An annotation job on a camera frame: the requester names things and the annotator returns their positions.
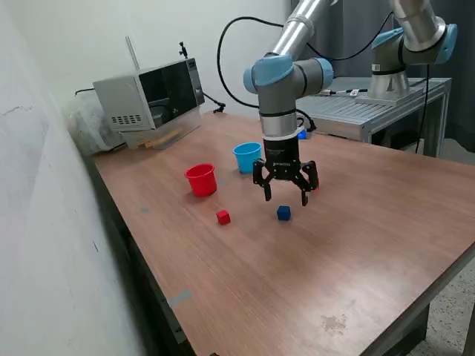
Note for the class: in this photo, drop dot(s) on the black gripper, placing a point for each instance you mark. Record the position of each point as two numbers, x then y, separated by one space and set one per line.
282 155

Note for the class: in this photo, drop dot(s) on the blue cube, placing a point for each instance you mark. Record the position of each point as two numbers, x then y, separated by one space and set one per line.
284 214

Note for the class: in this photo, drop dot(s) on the red cube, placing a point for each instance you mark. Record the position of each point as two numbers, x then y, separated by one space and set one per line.
223 217

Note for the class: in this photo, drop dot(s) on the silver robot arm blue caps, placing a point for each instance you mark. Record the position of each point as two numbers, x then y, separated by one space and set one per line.
282 74

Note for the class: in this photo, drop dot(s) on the blue cup bin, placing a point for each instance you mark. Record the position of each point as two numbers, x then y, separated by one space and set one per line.
245 157

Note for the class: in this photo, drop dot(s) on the red cup bin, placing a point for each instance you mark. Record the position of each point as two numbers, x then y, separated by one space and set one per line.
200 181

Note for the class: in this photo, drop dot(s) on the aluminium profile robot stand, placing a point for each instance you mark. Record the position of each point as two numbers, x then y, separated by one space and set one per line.
345 111

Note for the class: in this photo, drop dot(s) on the white warning tag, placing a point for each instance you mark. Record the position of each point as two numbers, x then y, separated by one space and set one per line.
355 92

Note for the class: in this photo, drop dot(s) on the clear plastic container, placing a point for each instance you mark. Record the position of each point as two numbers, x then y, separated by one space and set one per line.
185 128

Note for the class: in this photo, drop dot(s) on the aluminium robot mounting plate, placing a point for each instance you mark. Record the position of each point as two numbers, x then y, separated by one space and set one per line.
389 99

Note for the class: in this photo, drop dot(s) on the yellow wooden block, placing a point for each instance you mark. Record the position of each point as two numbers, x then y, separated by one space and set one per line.
150 143

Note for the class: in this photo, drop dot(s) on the silver microwave oven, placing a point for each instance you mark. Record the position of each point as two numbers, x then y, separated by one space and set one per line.
148 96

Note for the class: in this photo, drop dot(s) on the dark grey curtain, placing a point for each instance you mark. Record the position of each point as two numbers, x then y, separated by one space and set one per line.
349 22

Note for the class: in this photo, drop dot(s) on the thin white rod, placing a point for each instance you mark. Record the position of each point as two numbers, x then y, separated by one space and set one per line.
131 52

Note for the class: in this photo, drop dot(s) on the crumpled clear plastic bag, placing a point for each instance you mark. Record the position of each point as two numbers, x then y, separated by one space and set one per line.
89 126

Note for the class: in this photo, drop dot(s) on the small black camera clamp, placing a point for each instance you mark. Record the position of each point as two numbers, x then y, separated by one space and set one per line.
182 50

